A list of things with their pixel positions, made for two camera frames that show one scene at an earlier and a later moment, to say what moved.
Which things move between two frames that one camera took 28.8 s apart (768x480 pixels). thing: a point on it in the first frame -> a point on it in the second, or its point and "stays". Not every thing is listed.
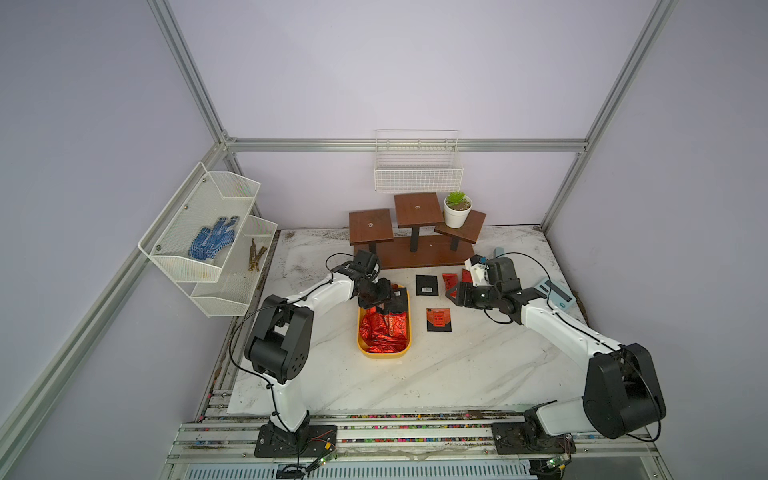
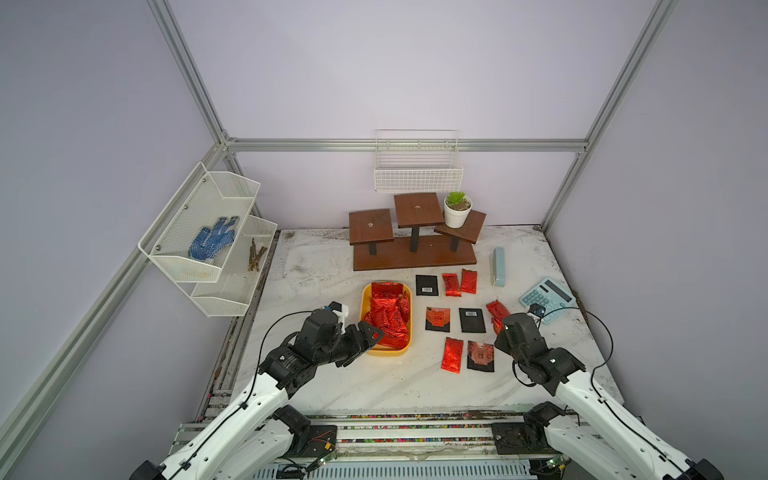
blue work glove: x=205 y=243 stays
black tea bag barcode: x=426 y=285 stays
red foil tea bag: x=451 y=284 stays
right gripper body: x=482 y=297 -> x=502 y=344
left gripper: x=386 y=294 -> x=364 y=343
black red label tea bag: x=438 y=319 stays
